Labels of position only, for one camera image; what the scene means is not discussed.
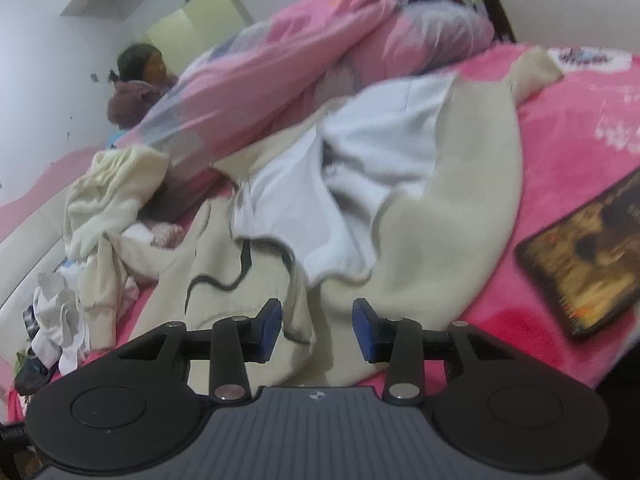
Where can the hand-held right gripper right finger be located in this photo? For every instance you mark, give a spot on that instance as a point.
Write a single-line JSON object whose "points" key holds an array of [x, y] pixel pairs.
{"points": [[362, 330]]}

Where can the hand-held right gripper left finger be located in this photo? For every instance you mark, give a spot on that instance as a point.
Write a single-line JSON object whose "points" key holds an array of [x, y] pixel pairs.
{"points": [[270, 330]]}

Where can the beige zip hoodie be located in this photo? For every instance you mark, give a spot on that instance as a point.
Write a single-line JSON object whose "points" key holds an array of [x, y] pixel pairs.
{"points": [[450, 220]]}

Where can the pink checked cloth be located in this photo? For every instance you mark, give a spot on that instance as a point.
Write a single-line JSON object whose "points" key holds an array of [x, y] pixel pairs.
{"points": [[165, 235]]}

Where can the white garment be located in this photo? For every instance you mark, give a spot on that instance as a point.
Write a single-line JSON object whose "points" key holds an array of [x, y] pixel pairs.
{"points": [[60, 320]]}

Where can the cream knit sweater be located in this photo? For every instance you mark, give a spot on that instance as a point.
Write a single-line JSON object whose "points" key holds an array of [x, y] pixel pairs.
{"points": [[110, 190]]}

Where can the turquoise cloth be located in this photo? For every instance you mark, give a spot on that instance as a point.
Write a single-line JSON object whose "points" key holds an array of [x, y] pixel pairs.
{"points": [[116, 138]]}

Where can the pink floral duvet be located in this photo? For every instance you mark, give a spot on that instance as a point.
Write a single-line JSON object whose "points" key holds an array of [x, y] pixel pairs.
{"points": [[310, 60]]}

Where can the pale yellow wardrobe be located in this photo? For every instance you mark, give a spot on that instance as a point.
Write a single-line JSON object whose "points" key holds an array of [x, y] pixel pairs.
{"points": [[200, 25]]}

